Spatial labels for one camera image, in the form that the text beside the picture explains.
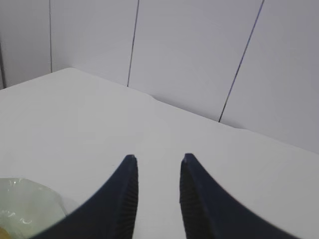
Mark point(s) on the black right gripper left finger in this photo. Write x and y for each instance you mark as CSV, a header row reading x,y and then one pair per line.
x,y
109,214

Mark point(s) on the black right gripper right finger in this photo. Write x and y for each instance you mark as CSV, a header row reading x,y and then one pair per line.
x,y
210,212

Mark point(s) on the green wavy glass plate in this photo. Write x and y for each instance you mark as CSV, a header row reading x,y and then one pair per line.
x,y
27,208

